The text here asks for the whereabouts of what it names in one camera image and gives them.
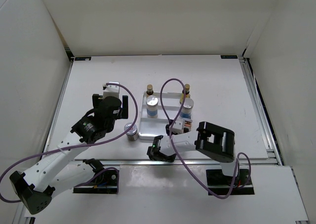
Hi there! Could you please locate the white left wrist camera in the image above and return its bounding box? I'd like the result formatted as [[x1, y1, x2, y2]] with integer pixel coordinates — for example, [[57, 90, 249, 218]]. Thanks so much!
[[102, 82, 120, 99]]

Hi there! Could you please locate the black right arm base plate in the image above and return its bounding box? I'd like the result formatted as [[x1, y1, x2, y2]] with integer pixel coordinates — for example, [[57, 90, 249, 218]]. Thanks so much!
[[206, 168, 255, 195]]

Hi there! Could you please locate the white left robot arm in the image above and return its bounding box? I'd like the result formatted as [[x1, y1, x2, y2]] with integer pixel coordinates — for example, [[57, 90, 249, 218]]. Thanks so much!
[[9, 95, 128, 215]]

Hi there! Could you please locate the left dark table label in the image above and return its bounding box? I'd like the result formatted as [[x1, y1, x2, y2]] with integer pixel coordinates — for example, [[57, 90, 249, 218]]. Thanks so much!
[[74, 57, 91, 61]]

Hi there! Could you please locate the white three-compartment tray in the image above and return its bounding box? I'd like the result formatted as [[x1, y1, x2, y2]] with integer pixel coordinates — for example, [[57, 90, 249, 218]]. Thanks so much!
[[138, 92, 181, 140]]

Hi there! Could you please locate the yellow sauce bottle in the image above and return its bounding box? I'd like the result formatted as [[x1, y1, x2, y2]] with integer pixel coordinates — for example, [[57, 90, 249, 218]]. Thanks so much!
[[179, 84, 191, 103], [146, 84, 154, 97]]

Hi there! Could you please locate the dark table label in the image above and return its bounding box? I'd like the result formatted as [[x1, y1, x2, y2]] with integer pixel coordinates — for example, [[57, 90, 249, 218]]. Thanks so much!
[[74, 57, 91, 61], [220, 55, 238, 59]]

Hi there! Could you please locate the right dark table label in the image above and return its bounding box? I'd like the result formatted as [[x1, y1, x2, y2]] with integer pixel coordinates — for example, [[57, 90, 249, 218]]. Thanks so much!
[[220, 55, 238, 59]]

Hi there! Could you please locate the pale white-lid jar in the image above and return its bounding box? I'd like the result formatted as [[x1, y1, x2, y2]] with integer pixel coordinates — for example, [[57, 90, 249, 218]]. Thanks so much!
[[183, 119, 192, 133]]

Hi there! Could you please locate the silver-lid spice jar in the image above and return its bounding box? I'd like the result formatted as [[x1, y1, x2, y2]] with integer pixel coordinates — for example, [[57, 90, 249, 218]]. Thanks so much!
[[180, 98, 194, 119], [146, 95, 158, 118]]

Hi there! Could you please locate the left dark white-lid jar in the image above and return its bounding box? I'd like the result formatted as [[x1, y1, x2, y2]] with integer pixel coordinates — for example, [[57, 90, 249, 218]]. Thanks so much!
[[124, 123, 138, 141]]

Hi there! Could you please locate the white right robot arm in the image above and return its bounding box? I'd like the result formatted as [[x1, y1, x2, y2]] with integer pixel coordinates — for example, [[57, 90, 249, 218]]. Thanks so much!
[[147, 122, 240, 184]]

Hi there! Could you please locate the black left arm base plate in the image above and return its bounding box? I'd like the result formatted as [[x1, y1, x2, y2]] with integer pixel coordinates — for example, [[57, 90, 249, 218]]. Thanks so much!
[[73, 161, 119, 194]]

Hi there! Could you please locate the left aluminium frame rail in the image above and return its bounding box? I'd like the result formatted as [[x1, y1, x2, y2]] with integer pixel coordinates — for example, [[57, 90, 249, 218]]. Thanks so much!
[[41, 46, 74, 153]]

